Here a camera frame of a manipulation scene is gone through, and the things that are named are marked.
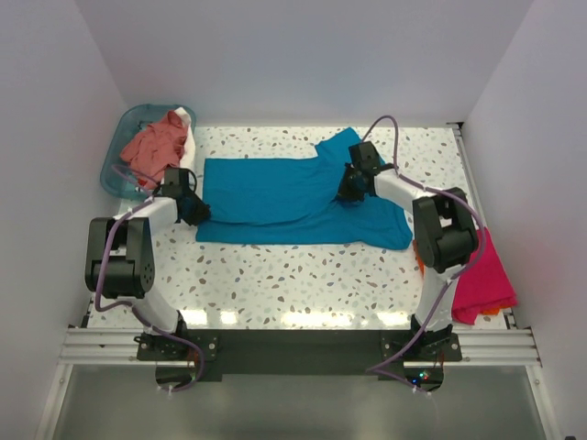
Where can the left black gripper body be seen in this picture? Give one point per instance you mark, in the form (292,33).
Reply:
(188,195)

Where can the folded magenta t shirt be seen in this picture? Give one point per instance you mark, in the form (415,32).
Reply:
(484,289)

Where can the salmon pink t shirt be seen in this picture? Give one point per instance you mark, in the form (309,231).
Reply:
(158,147)

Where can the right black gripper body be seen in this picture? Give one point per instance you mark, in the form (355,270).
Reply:
(349,189)

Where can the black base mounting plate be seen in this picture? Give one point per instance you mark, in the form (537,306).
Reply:
(210,355)

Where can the white t shirt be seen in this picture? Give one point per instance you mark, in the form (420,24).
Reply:
(188,159)

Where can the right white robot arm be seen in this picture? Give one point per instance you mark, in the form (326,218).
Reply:
(444,231)

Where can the teal plastic laundry basket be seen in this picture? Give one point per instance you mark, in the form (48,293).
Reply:
(132,122)

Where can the blue t shirt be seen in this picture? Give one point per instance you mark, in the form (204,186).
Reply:
(293,202)

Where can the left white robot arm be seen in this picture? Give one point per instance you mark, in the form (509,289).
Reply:
(120,264)

